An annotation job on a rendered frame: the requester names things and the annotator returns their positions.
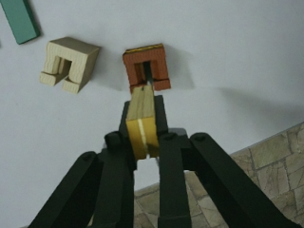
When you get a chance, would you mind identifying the tan wooden block with slot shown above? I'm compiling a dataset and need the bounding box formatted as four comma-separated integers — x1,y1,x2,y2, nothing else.
39,37,100,95

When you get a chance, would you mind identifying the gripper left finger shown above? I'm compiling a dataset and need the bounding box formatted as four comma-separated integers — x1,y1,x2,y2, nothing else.
28,101,138,228

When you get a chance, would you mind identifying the brown wooden block with slot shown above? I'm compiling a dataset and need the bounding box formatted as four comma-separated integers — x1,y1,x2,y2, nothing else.
123,43,171,95

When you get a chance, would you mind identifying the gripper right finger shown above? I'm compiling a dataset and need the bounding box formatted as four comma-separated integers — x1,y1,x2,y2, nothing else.
154,95,303,228

